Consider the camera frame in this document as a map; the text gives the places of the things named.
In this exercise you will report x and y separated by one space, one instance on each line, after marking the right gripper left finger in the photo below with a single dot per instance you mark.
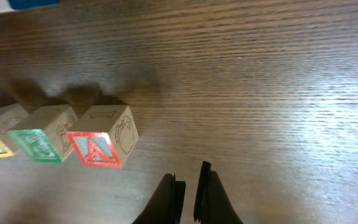
166 204

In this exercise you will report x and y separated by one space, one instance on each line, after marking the green R block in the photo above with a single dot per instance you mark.
43 134

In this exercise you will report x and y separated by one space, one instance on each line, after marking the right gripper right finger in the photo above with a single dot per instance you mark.
212 205

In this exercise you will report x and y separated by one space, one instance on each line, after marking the blue E block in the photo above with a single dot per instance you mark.
31 4

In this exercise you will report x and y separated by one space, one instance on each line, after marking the red A block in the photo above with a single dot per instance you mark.
104 136

